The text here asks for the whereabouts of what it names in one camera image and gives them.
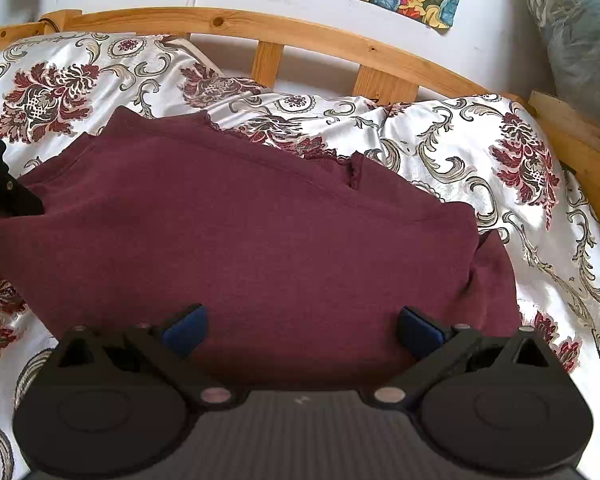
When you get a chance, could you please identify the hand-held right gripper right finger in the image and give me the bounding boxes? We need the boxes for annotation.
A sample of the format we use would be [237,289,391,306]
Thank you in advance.
[372,306,556,407]

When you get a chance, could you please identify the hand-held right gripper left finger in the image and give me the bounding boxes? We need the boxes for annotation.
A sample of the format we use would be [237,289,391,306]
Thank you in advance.
[47,303,246,407]

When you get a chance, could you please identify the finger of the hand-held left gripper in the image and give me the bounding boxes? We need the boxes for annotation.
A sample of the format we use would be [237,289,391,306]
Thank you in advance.
[0,172,45,217]

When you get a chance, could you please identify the maroon long-sleeved top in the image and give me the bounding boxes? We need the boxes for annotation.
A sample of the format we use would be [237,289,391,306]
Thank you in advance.
[0,107,523,386]

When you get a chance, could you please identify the clear plastic bag of clothes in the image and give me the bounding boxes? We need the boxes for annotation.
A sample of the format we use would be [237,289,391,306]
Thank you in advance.
[525,0,600,133]

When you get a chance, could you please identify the white floral bedspread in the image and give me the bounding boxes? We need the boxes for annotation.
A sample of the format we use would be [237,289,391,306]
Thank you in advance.
[0,30,600,480]

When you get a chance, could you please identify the wooden bed frame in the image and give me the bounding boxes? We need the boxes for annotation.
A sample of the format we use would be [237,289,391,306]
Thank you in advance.
[0,6,600,246]

